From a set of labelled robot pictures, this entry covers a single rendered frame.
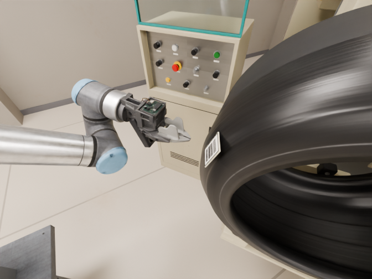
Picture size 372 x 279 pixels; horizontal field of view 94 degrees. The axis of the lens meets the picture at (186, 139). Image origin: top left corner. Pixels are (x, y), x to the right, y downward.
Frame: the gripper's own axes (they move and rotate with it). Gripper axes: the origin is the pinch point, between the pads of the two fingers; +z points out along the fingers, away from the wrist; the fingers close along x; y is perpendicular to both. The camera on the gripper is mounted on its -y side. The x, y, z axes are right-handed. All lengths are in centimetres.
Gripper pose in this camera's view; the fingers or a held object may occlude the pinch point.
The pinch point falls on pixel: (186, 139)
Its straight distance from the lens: 50.1
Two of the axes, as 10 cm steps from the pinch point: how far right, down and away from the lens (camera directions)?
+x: 4.1, -6.6, 6.3
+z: 9.0, 3.8, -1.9
